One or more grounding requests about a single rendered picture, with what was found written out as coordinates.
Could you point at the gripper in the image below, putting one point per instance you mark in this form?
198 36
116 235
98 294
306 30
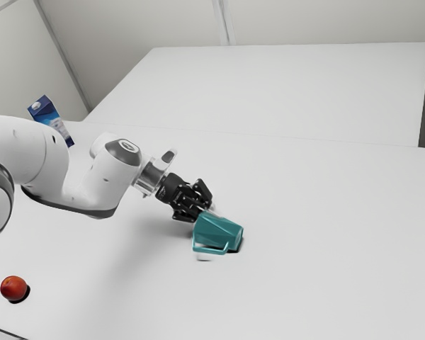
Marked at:
171 193

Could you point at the teal faceted mug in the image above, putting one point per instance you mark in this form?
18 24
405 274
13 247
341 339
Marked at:
217 232

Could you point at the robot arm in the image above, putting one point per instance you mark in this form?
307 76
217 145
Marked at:
56 159

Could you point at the blue and white carton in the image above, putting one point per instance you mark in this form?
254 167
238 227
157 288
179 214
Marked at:
51 118

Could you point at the red apple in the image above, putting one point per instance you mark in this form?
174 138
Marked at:
13 288

